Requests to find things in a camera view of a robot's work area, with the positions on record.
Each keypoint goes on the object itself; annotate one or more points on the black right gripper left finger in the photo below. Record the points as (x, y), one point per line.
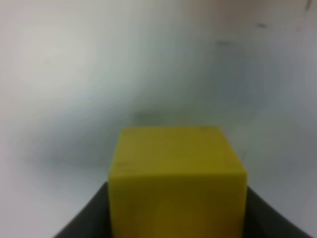
(93, 221)

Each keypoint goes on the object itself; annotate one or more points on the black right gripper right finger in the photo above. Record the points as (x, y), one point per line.
(262, 221)

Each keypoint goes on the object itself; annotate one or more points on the yellow block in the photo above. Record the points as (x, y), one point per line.
(176, 182)

